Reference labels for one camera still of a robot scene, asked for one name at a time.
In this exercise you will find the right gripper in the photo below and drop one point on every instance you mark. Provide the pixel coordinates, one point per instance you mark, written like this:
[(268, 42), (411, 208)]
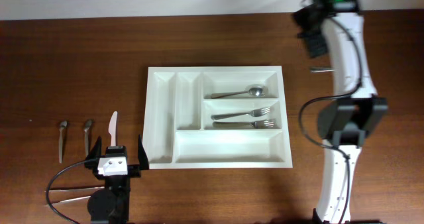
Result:
[(317, 46)]

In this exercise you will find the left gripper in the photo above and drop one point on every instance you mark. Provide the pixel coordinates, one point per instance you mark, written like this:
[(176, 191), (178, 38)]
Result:
[(134, 170)]

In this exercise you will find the steel tablespoon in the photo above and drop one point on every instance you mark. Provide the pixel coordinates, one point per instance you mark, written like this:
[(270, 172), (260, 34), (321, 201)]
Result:
[(255, 91), (320, 69)]

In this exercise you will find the steel fork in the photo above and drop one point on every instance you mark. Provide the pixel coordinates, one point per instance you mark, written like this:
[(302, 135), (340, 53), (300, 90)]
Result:
[(254, 113), (260, 124)]

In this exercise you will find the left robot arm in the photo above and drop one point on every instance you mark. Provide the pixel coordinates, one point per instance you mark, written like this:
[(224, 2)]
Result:
[(111, 203)]

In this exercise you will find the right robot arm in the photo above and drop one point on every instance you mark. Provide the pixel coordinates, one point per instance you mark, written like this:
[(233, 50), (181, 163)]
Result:
[(339, 123)]

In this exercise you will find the white plastic knife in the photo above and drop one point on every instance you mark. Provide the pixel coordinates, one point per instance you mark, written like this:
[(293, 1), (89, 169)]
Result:
[(113, 128)]

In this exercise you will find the right small steel teaspoon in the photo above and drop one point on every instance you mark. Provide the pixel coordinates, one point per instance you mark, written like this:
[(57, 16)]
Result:
[(87, 140)]

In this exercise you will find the small steel teaspoon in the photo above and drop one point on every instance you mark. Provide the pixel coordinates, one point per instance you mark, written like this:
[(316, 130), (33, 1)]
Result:
[(63, 125), (87, 140)]

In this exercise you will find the left small steel teaspoon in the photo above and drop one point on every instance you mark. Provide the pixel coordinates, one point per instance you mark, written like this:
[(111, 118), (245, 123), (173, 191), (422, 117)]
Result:
[(63, 125)]

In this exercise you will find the white plastic cutlery tray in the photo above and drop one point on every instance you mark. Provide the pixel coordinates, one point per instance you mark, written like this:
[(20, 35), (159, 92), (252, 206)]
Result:
[(178, 131)]

